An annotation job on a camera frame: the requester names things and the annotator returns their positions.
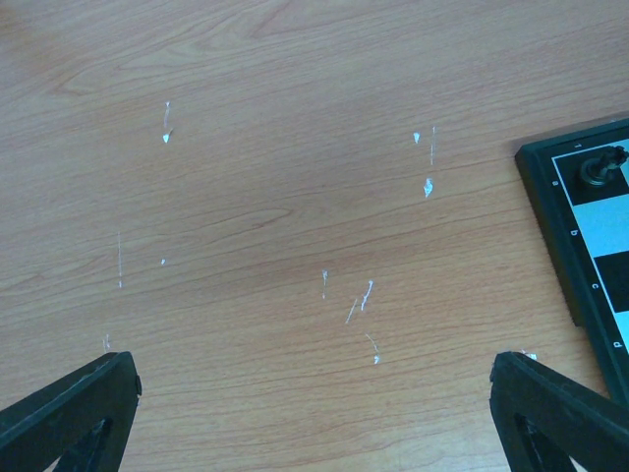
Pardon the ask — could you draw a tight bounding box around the black rook chess piece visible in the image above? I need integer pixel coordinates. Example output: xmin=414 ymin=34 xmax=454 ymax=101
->
xmin=579 ymin=147 xmax=628 ymax=188

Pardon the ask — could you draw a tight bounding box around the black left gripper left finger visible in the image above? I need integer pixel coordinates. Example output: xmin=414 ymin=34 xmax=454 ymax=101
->
xmin=1 ymin=351 xmax=142 ymax=471

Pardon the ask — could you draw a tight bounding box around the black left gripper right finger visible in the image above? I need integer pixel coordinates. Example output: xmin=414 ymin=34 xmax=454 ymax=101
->
xmin=489 ymin=352 xmax=628 ymax=471

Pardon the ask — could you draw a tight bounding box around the black and white chessboard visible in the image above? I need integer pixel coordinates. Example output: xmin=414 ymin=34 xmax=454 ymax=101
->
xmin=515 ymin=119 xmax=628 ymax=404

